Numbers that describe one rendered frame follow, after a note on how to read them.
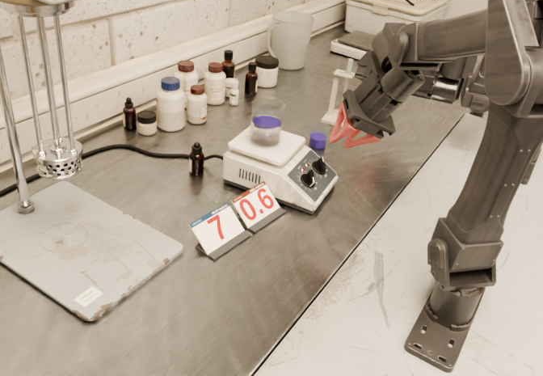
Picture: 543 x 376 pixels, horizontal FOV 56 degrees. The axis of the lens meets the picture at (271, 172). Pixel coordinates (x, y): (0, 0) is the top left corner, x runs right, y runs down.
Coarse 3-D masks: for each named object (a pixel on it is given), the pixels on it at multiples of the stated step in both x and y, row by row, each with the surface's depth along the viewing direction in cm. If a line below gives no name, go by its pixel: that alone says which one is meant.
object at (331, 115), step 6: (336, 72) 126; (342, 72) 126; (336, 78) 127; (336, 84) 127; (336, 90) 128; (330, 96) 129; (330, 102) 130; (330, 108) 131; (330, 114) 132; (336, 114) 133; (330, 120) 129; (342, 126) 128
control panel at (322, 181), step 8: (312, 152) 104; (304, 160) 101; (312, 160) 102; (296, 168) 98; (312, 168) 100; (328, 168) 103; (288, 176) 95; (296, 176) 96; (320, 176) 100; (328, 176) 102; (320, 184) 99; (328, 184) 100; (312, 192) 96; (320, 192) 97
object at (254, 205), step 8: (256, 192) 95; (264, 192) 96; (240, 200) 92; (248, 200) 93; (256, 200) 94; (264, 200) 95; (272, 200) 96; (240, 208) 91; (248, 208) 92; (256, 208) 93; (264, 208) 94; (272, 208) 96; (248, 216) 92; (256, 216) 93
